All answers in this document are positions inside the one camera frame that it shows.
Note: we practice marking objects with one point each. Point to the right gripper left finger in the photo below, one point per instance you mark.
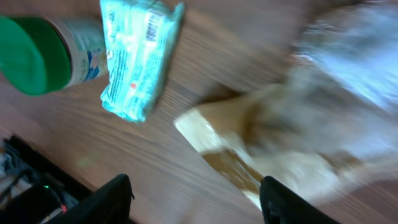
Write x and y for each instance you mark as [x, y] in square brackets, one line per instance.
[110, 204]

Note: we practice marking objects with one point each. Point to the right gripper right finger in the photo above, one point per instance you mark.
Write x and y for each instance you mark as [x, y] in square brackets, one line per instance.
[280, 205]

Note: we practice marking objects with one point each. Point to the beige snack pouch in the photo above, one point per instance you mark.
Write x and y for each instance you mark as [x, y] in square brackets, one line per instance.
[330, 127]

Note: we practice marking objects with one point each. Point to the green bottle cap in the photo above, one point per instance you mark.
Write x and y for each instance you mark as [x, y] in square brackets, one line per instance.
[40, 55]

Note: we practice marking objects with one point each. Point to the teal wipes packet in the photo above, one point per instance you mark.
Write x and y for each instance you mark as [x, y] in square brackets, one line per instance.
[140, 38]

